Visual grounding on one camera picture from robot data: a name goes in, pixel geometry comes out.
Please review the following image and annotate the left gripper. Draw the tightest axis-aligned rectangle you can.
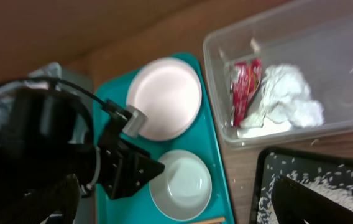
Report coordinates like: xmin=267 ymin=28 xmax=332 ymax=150
xmin=97 ymin=105 xmax=165 ymax=200

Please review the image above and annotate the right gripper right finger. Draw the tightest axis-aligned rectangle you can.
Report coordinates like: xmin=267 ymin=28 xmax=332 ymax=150
xmin=272 ymin=175 xmax=353 ymax=224

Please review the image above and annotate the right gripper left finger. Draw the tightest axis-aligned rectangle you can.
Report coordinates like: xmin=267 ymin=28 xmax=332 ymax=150
xmin=8 ymin=174 xmax=81 ymax=224

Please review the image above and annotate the black tray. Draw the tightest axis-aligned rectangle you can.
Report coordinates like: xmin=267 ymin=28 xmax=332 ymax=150
xmin=250 ymin=147 xmax=353 ymax=223

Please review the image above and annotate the grey-green bowl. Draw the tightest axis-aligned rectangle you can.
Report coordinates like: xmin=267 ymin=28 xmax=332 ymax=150
xmin=149 ymin=149 xmax=212 ymax=222

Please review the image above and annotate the pile of rice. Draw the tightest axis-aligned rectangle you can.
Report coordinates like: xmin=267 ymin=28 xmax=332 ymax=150
xmin=257 ymin=152 xmax=353 ymax=224

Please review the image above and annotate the wooden chopstick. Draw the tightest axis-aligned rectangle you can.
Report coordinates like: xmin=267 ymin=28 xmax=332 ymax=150
xmin=190 ymin=216 xmax=226 ymax=224

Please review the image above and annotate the large white plate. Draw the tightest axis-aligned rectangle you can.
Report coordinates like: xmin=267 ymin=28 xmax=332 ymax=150
xmin=126 ymin=57 xmax=203 ymax=141

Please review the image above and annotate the white napkin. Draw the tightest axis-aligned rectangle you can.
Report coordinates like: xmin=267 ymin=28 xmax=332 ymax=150
xmin=237 ymin=64 xmax=324 ymax=138

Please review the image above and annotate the red snack wrapper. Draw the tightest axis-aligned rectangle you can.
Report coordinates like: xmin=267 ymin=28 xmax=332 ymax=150
xmin=231 ymin=58 xmax=262 ymax=127

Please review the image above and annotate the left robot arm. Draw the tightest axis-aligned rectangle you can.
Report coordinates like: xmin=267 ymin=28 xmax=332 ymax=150
xmin=0 ymin=88 xmax=165 ymax=223

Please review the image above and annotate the grey dishwasher rack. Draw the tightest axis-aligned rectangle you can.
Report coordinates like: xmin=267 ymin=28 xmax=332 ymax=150
xmin=0 ymin=62 xmax=95 ymax=224

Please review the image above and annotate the teal serving tray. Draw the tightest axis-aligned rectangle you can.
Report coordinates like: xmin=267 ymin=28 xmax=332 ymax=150
xmin=93 ymin=52 xmax=235 ymax=224

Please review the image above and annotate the clear plastic bin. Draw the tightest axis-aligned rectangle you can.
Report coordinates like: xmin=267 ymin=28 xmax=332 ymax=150
xmin=203 ymin=0 xmax=353 ymax=147

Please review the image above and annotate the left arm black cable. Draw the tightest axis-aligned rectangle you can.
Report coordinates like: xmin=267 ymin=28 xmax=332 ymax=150
xmin=24 ymin=76 xmax=124 ymax=119

